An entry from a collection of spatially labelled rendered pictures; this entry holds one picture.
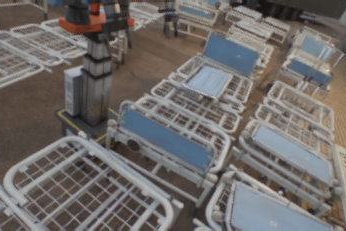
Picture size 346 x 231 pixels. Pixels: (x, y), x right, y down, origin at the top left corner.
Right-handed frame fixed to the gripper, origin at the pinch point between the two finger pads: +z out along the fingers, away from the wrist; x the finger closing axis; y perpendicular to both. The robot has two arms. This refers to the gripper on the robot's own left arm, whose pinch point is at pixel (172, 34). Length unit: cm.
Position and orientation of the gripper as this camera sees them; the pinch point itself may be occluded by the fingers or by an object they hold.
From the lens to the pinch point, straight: 163.3
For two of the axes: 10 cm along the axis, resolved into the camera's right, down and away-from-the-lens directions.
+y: 9.3, 0.9, -3.7
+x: 3.7, -3.7, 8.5
